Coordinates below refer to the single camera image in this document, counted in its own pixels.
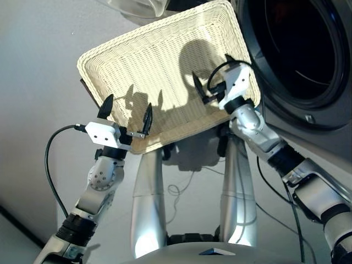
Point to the pale woven basket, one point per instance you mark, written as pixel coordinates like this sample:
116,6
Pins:
154,68

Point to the grey washing machine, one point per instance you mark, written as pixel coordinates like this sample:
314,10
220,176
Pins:
302,55

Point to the round washing machine door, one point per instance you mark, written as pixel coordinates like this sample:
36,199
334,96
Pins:
137,6

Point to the dark brown wooden stool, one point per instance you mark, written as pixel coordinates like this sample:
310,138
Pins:
87,92

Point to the silver robot torso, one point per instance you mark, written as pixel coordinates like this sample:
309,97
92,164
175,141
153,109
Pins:
214,254

